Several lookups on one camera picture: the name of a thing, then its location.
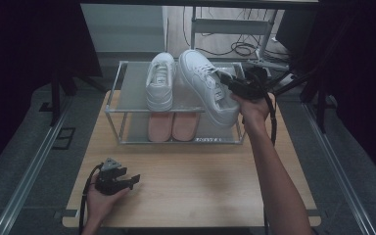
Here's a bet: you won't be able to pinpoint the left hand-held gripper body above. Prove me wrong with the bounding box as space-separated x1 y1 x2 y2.
94 157 129 196

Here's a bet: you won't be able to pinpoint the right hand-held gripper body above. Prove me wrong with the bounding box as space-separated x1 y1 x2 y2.
236 58 290 101

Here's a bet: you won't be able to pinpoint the white sneaker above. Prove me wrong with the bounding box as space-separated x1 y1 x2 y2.
177 48 242 129
145 52 177 112

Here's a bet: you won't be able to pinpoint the pink slipper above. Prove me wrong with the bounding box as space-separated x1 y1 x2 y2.
171 112 201 142
148 112 175 143

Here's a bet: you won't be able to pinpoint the grey two-tier shoe rack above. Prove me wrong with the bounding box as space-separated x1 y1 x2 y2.
104 60 258 145

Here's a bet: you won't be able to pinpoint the person's left hand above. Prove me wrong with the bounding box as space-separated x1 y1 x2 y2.
85 184 130 226

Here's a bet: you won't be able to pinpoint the person's right hand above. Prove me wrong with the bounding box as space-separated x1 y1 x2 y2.
230 92 272 126

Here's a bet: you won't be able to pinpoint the white power strip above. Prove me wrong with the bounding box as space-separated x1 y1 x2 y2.
278 73 298 86

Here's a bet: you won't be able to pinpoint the black box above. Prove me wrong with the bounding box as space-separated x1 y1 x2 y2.
275 9 321 62

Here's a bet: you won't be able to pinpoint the black metal stand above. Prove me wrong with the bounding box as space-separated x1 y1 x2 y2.
267 65 337 133
38 71 109 126

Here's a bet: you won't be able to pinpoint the dark curtain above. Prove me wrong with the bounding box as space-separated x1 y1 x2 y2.
0 0 104 180
306 0 376 187

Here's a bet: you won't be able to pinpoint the white cabinet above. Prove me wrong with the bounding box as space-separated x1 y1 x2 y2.
79 3 169 54

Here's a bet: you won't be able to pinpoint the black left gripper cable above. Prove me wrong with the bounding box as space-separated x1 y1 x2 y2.
78 163 103 234

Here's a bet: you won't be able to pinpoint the black floor cables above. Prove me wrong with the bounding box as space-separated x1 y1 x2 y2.
182 6 292 63

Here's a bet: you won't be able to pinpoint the white metal desk frame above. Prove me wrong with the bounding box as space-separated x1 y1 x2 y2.
188 6 280 80

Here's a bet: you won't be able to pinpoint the metal floor rail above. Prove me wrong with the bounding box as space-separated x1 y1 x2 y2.
0 97 72 235
302 102 376 235

